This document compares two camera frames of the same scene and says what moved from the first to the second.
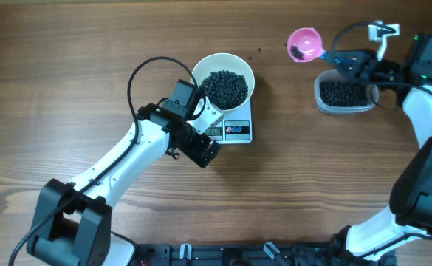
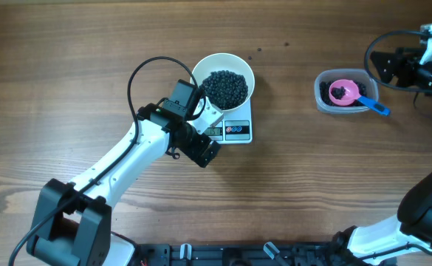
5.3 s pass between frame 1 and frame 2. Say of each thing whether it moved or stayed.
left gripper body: stayed
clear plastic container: stayed
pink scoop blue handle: moved
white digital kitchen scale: stayed
